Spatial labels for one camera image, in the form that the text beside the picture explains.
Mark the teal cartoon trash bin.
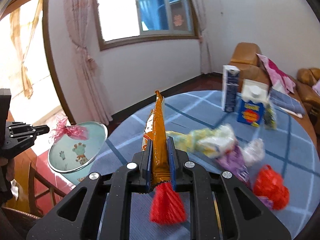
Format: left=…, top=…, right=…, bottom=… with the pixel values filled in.
left=48, top=121, right=108, bottom=185

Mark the clear white plastic bag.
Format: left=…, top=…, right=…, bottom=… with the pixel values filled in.
left=241, top=138, right=265, bottom=167

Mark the brown orange snack wrapper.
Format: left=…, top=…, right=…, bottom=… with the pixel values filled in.
left=142, top=90, right=170, bottom=187

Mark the purple snack wrapper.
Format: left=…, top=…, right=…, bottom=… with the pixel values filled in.
left=216, top=145, right=250, bottom=186

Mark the wooden chair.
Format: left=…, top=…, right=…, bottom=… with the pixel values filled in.
left=27, top=162, right=68, bottom=218

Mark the tall dark blue milk carton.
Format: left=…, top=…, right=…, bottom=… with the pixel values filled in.
left=221, top=65, right=240, bottom=113

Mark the folded blue plaid cloth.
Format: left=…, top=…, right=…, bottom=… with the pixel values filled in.
left=269, top=89, right=306, bottom=116

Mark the yellow white patterned bag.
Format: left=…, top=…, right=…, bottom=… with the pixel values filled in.
left=166, top=124, right=237, bottom=159

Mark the pink right curtain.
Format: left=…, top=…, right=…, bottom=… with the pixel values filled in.
left=191, top=0, right=213, bottom=74

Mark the pink floral pillow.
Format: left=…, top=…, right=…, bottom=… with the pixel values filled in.
left=257, top=54, right=296, bottom=94

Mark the red foam net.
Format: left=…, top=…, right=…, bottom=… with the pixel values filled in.
left=149, top=182, right=187, bottom=225

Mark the blue Look milk carton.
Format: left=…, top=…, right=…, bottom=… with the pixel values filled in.
left=237, top=79, right=268, bottom=127

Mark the blue plaid tablecloth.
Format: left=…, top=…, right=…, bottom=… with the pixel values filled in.
left=90, top=90, right=319, bottom=239

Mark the dark snack packet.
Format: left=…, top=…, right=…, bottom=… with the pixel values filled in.
left=264, top=100, right=277, bottom=130

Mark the wood framed window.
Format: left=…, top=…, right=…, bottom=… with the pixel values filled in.
left=94, top=0, right=198, bottom=50

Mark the light purple plastic bag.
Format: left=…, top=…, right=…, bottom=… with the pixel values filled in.
left=258, top=196, right=273, bottom=210

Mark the yellow balcony curtain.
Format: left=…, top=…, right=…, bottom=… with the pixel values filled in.
left=9, top=0, right=43, bottom=99

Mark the pink left curtain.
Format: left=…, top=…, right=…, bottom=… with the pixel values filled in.
left=63, top=0, right=112, bottom=125

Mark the pink cellophane wrapper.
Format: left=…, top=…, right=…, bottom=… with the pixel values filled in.
left=51, top=116, right=89, bottom=143

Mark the brown leather chaise sofa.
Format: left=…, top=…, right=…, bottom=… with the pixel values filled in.
left=229, top=42, right=317, bottom=145

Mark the pink curtain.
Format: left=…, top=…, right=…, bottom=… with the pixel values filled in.
left=191, top=0, right=213, bottom=74
left=63, top=0, right=112, bottom=125

